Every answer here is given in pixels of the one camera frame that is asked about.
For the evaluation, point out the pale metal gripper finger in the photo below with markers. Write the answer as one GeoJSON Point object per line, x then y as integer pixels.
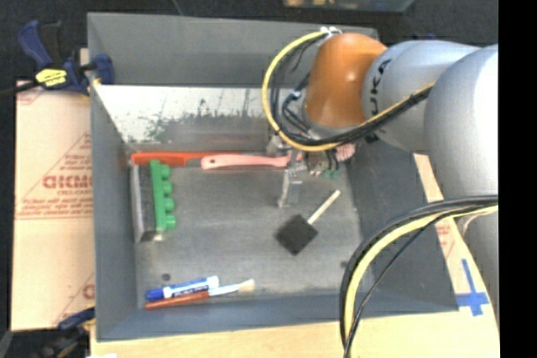
{"type": "Point", "coordinates": [296, 188]}
{"type": "Point", "coordinates": [283, 193]}

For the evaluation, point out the grey metal bin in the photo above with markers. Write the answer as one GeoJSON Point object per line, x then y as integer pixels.
{"type": "Point", "coordinates": [235, 218]}

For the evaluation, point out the pink brush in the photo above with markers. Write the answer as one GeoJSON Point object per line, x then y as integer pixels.
{"type": "Point", "coordinates": [235, 162]}

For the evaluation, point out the green studded toy block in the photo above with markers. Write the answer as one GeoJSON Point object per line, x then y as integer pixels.
{"type": "Point", "coordinates": [163, 197]}

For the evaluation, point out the orange comb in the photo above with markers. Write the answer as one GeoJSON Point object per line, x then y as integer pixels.
{"type": "Point", "coordinates": [168, 157]}

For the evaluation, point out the blue and white marker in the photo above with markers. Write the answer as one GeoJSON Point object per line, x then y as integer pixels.
{"type": "Point", "coordinates": [184, 288]}

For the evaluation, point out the grey and black flat block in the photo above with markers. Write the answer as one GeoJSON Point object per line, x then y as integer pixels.
{"type": "Point", "coordinates": [142, 205]}

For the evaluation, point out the brown cardboard board red print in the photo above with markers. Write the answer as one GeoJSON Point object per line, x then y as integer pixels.
{"type": "Point", "coordinates": [50, 222]}

